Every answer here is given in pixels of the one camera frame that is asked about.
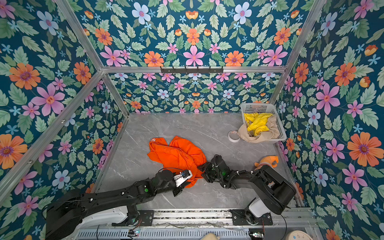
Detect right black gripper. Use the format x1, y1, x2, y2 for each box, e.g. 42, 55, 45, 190
196, 161, 224, 183

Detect orange shorts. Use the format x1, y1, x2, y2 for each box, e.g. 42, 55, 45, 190
148, 136, 207, 188

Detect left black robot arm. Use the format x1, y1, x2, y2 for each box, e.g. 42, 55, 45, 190
45, 168, 193, 240

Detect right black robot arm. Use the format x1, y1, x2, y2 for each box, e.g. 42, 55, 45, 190
198, 155, 297, 225

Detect beige shorts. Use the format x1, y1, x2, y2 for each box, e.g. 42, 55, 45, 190
238, 115, 287, 144

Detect yellow shorts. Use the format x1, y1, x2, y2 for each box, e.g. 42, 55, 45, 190
244, 113, 273, 136

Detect white tape roll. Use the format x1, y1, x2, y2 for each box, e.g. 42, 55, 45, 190
228, 130, 241, 143

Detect beige rounded object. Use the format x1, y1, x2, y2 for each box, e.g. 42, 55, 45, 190
201, 233, 220, 240

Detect orange plush toy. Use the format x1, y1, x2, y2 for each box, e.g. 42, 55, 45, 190
254, 156, 279, 169

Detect white plastic laundry basket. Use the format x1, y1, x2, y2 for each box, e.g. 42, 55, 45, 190
239, 103, 287, 144

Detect white round device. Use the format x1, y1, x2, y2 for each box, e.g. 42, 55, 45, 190
284, 230, 313, 240

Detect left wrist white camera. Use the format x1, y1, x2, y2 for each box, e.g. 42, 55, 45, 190
174, 170, 193, 187

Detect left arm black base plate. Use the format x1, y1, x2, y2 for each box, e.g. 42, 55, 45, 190
112, 210, 155, 227

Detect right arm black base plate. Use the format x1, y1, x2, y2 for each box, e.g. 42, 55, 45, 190
230, 210, 273, 226

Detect black wall hook rail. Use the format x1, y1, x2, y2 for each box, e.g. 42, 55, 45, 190
160, 67, 224, 74

